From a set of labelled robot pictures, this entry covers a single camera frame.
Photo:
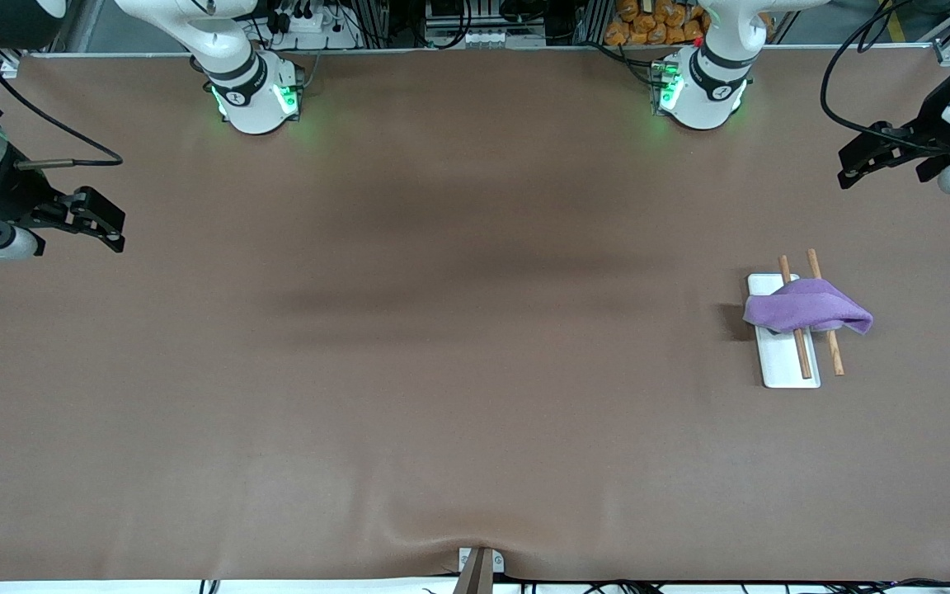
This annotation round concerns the metal clamp bracket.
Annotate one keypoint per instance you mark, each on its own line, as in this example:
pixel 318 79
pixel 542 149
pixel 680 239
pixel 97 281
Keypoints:
pixel 477 573

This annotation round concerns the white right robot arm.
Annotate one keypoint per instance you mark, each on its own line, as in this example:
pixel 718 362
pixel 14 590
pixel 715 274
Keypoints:
pixel 236 49

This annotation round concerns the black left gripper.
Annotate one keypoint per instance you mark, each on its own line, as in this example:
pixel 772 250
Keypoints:
pixel 930 125

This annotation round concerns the orange snack bags pile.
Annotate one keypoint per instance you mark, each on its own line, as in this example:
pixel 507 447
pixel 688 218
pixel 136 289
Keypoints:
pixel 648 29

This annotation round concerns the white power strip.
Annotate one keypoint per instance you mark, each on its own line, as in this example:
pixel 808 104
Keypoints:
pixel 314 29

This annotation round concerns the brown table cover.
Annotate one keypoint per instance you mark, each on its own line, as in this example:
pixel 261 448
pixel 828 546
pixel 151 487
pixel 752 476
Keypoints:
pixel 475 330

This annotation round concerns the purple towel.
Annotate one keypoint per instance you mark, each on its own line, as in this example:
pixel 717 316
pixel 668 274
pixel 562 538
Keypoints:
pixel 809 307

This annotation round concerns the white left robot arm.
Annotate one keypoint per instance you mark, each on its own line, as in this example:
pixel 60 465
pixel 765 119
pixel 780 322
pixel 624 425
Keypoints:
pixel 714 74

